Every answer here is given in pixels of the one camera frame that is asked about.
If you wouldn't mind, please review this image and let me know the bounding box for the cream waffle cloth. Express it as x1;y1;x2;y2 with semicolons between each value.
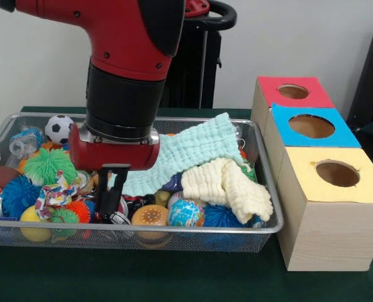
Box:
181;157;274;225

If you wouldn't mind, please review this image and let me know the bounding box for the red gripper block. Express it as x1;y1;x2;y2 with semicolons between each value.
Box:
68;123;161;220

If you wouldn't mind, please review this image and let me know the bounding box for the blue spiky ball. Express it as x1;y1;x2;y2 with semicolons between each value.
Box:
0;175;42;220

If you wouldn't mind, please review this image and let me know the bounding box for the mint green waffle cloth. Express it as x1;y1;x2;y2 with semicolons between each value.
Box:
122;112;253;196

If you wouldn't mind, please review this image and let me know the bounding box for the small soccer ball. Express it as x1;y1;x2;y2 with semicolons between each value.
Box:
44;115;75;145

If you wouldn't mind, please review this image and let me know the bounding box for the multicolour rope toy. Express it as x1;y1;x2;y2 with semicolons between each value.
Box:
35;169;82;221

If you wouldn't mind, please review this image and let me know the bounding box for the small brown football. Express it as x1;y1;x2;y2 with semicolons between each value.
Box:
0;166;22;189

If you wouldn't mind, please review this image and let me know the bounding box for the globe print ball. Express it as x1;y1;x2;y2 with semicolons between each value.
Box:
167;198;206;228

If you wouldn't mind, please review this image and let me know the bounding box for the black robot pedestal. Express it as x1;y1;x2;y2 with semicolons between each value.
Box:
159;0;237;109

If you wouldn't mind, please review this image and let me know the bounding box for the lime green spiky ball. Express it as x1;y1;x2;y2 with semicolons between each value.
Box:
24;148;77;186

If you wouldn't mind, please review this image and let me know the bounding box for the shallow clear mesh bin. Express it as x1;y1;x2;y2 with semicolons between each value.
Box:
0;113;284;254

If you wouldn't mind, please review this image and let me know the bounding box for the wooden box with three holes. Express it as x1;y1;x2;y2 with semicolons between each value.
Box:
250;75;373;272

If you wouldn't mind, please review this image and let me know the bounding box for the burger squeeze toy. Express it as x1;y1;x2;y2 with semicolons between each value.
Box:
131;204;170;249

